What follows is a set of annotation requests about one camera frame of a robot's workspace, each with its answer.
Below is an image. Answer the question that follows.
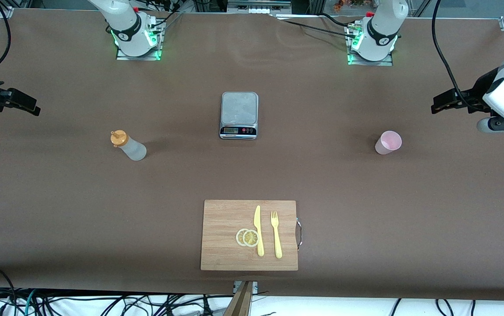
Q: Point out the pink plastic cup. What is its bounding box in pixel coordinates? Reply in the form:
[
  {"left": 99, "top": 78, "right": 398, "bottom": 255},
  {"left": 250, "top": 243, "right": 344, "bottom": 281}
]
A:
[{"left": 375, "top": 130, "right": 402, "bottom": 155}]

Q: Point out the frosted sauce bottle orange cap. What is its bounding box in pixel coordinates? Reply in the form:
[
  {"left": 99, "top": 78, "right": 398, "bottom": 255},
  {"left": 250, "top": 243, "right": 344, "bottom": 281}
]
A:
[{"left": 111, "top": 130, "right": 147, "bottom": 161}]

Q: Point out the brown table cover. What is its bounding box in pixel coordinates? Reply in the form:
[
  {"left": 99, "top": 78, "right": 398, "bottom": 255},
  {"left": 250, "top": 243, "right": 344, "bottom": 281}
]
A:
[{"left": 0, "top": 8, "right": 504, "bottom": 302}]

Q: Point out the silver digital kitchen scale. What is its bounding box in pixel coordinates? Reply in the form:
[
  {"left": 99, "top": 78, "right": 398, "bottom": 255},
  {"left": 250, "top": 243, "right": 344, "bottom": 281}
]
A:
[{"left": 219, "top": 91, "right": 259, "bottom": 140}]

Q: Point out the grey power strip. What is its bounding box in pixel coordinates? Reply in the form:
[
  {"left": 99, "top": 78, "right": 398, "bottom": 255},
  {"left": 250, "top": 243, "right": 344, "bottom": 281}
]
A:
[{"left": 228, "top": 0, "right": 293, "bottom": 14}]

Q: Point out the yellow plastic fork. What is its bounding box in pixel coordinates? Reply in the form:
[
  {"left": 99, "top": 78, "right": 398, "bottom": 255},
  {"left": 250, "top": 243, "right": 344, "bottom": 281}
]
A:
[{"left": 270, "top": 211, "right": 283, "bottom": 259}]

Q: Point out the yellow plastic knife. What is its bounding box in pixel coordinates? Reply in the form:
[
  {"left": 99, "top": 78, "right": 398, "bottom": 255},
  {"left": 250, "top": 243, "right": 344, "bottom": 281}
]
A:
[{"left": 254, "top": 205, "right": 265, "bottom": 257}]

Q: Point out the bamboo cutting board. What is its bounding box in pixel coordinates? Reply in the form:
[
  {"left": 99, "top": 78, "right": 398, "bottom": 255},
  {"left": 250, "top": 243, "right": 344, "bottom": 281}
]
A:
[{"left": 200, "top": 200, "right": 299, "bottom": 271}]

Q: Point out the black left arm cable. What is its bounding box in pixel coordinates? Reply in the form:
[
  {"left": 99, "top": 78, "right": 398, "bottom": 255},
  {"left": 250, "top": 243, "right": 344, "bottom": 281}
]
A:
[{"left": 432, "top": 0, "right": 474, "bottom": 110}]

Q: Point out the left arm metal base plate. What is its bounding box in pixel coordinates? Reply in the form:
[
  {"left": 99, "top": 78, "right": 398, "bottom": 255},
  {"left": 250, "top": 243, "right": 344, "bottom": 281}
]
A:
[{"left": 347, "top": 53, "right": 393, "bottom": 67}]

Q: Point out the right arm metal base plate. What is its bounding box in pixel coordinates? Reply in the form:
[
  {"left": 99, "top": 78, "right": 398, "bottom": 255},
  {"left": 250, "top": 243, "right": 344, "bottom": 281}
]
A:
[{"left": 116, "top": 47, "right": 163, "bottom": 61}]

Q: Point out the short black base cable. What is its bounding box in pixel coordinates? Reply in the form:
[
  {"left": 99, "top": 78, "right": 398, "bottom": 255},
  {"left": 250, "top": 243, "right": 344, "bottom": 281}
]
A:
[{"left": 320, "top": 12, "right": 353, "bottom": 28}]

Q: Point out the long black base cable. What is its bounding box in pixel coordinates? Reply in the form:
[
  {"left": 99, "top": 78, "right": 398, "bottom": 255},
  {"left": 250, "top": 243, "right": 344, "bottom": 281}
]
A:
[{"left": 278, "top": 18, "right": 360, "bottom": 40}]

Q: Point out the teal floor cable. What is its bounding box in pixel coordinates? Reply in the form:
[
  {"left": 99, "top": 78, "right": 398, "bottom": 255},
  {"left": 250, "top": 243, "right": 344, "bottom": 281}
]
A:
[{"left": 23, "top": 289, "right": 38, "bottom": 316}]

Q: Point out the small metal bracket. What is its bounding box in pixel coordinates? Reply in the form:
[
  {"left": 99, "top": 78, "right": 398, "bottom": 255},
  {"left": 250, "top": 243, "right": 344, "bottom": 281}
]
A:
[{"left": 233, "top": 281, "right": 258, "bottom": 294}]

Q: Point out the wooden post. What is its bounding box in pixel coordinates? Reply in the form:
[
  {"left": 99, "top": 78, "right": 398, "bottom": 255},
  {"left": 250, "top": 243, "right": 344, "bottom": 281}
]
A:
[{"left": 223, "top": 281, "right": 253, "bottom": 316}]

